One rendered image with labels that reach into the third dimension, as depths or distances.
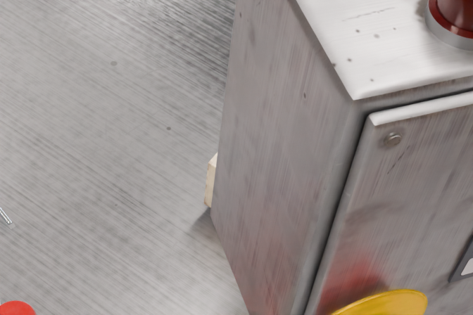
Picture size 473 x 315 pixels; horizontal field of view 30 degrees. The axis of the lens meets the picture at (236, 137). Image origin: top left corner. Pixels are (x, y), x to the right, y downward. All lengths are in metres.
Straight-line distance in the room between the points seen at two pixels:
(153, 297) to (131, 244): 0.07
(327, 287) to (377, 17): 0.11
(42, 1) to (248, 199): 0.89
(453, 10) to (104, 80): 0.88
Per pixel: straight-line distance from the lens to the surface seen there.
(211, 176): 0.95
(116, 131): 1.08
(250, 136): 0.36
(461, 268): 0.38
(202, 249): 0.98
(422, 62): 0.28
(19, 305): 0.66
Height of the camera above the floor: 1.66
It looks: 50 degrees down
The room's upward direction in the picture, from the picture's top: 8 degrees clockwise
